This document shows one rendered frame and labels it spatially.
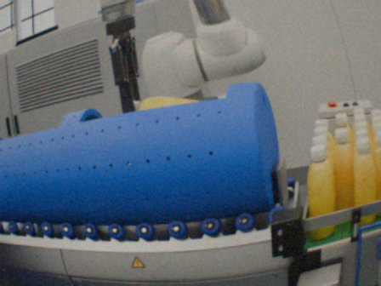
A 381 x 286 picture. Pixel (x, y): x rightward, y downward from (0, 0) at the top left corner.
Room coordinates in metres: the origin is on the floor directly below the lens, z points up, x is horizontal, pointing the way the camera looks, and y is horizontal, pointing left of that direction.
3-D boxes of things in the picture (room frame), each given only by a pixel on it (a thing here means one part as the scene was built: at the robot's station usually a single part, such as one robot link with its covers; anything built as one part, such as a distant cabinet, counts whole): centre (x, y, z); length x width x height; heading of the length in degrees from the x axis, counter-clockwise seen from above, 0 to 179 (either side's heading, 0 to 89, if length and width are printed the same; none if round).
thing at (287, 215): (1.29, -0.16, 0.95); 0.10 x 0.07 x 0.10; 164
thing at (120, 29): (1.58, 0.11, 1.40); 0.08 x 0.07 x 0.09; 164
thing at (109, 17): (1.58, 0.11, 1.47); 0.09 x 0.09 x 0.06
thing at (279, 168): (1.49, -0.18, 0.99); 0.10 x 0.02 x 0.12; 164
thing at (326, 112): (1.71, -0.46, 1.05); 0.20 x 0.10 x 0.10; 74
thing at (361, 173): (1.29, -0.38, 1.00); 0.07 x 0.07 x 0.20
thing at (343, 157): (1.42, -0.35, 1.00); 0.07 x 0.07 x 0.20
